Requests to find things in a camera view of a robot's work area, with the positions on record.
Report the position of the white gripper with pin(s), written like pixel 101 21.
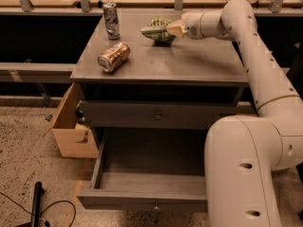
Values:
pixel 191 25

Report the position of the green jalapeno chip bag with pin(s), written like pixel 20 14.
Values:
pixel 157 30

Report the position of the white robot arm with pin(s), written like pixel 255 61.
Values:
pixel 242 151

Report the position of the grey wooden drawer cabinet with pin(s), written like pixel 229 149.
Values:
pixel 207 72

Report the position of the closed grey middle drawer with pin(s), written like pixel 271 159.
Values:
pixel 152 114

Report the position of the open grey bottom drawer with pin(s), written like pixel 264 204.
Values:
pixel 148 170

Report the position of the upright silver blue can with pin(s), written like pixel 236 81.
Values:
pixel 111 20

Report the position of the gold can lying sideways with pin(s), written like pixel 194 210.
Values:
pixel 110 59

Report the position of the open cardboard box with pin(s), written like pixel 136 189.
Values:
pixel 73 139

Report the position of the black floor stand pole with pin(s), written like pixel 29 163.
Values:
pixel 35 215

